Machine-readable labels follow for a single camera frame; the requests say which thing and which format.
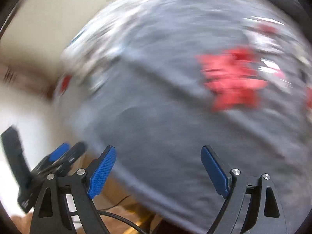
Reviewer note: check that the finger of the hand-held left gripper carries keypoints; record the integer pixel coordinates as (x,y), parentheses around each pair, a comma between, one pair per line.
(76,151)
(58,151)

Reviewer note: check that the cream upholstered headboard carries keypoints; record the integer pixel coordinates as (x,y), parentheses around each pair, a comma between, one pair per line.
(36,29)

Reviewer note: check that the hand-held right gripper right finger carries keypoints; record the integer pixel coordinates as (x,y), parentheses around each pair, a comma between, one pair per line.
(215,173)

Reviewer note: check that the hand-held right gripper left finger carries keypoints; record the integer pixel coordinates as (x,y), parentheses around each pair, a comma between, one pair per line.
(101,173)

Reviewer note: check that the grey plush blanket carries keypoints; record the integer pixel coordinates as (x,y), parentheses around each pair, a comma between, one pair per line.
(170,126)

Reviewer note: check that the small red thing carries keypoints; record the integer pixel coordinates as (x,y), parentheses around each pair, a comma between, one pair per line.
(65,84)

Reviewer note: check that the red crumpled wrapper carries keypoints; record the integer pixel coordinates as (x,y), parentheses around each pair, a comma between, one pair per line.
(231,80)

